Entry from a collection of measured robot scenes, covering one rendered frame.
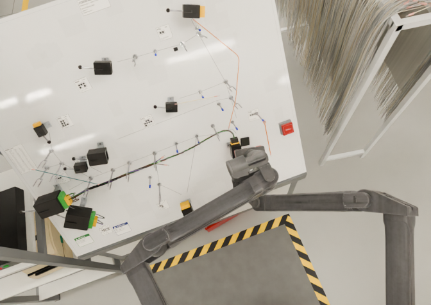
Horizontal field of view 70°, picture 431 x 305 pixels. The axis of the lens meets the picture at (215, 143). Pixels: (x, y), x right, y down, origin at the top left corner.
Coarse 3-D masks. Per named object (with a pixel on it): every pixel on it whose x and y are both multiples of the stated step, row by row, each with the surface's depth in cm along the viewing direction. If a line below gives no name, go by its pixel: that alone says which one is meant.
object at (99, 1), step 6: (78, 0) 102; (84, 0) 103; (90, 0) 103; (96, 0) 103; (102, 0) 104; (108, 0) 104; (84, 6) 104; (90, 6) 104; (96, 6) 104; (102, 6) 105; (108, 6) 105; (84, 12) 104; (90, 12) 105
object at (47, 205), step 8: (56, 184) 128; (56, 192) 120; (40, 200) 117; (48, 200) 116; (56, 200) 116; (40, 208) 116; (48, 208) 116; (56, 208) 117; (40, 216) 117; (48, 216) 118
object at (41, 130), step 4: (44, 124) 116; (48, 124) 117; (36, 128) 111; (40, 128) 112; (44, 128) 113; (36, 132) 112; (40, 132) 113; (44, 132) 112; (40, 136) 113; (44, 136) 114
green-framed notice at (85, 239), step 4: (80, 236) 141; (84, 236) 142; (88, 236) 142; (76, 240) 142; (80, 240) 142; (84, 240) 143; (88, 240) 143; (92, 240) 144; (80, 244) 143; (84, 244) 144; (88, 244) 144
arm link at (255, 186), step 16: (256, 176) 91; (240, 192) 89; (256, 192) 89; (208, 208) 88; (224, 208) 88; (176, 224) 86; (192, 224) 86; (208, 224) 88; (144, 240) 82; (160, 240) 82; (176, 240) 85
